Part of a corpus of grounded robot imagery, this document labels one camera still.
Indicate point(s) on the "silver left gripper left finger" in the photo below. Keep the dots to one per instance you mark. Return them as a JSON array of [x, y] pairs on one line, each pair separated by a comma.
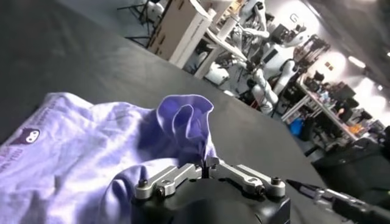
[[170, 179]]

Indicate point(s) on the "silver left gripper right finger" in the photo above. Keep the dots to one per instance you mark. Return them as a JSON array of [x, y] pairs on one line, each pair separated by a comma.
[[246, 179]]

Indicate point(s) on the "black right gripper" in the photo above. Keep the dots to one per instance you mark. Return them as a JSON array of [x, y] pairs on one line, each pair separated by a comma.
[[362, 211]]

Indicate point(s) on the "lavender t-shirt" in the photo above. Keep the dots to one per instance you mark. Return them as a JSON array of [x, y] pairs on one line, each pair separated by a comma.
[[91, 152]]

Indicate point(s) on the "white humanoid robot raised arm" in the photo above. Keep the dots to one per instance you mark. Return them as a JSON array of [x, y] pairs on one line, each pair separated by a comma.
[[253, 18]]

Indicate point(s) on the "white rounded robot base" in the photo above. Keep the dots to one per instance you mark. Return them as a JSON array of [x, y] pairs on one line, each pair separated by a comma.
[[155, 7]]

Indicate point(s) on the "large black table cover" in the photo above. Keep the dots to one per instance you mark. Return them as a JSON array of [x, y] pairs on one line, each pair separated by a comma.
[[259, 137]]

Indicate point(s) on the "blue bag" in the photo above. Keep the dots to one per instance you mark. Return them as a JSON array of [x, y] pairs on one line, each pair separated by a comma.
[[297, 126]]

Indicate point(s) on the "long white workbench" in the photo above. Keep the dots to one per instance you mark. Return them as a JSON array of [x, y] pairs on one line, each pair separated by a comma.
[[329, 109]]

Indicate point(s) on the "white humanoid robot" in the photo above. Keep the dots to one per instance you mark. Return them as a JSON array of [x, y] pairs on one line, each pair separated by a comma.
[[274, 70]]

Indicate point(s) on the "white height-adjustable desk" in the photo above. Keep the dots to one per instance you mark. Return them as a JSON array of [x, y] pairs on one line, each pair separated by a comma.
[[213, 51]]

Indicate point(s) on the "tall cardboard box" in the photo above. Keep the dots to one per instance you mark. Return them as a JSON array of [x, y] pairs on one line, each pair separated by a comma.
[[179, 30]]

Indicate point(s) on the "black tripod stand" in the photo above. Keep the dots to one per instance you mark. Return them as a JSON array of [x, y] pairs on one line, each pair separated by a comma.
[[137, 21]]

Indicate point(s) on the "black metal rack frame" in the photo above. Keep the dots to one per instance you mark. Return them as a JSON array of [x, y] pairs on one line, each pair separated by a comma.
[[314, 48]]

